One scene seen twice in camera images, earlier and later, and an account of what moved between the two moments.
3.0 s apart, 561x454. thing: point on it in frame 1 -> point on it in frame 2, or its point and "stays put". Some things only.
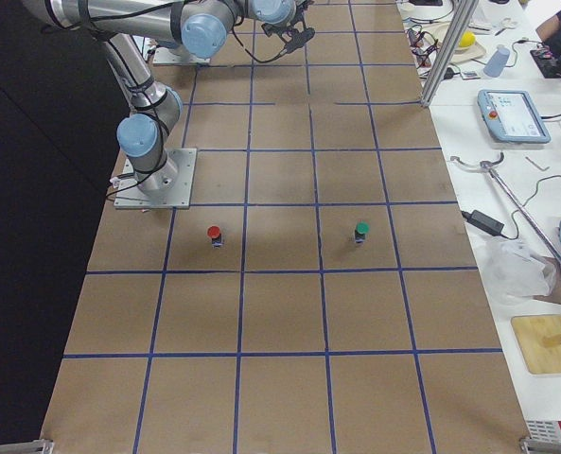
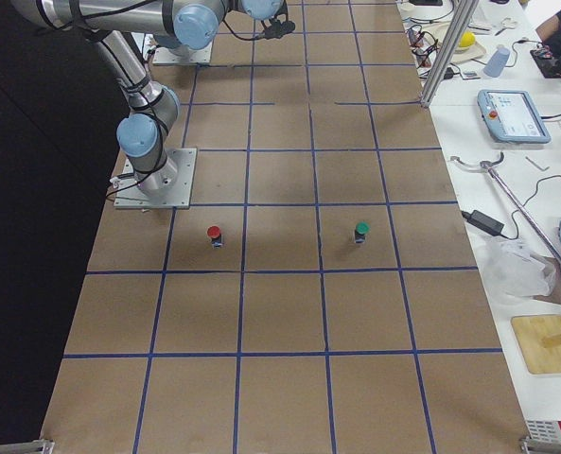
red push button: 214,233 stays put
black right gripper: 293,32 -> 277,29
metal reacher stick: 489,165 stays put
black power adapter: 483,221 stays put
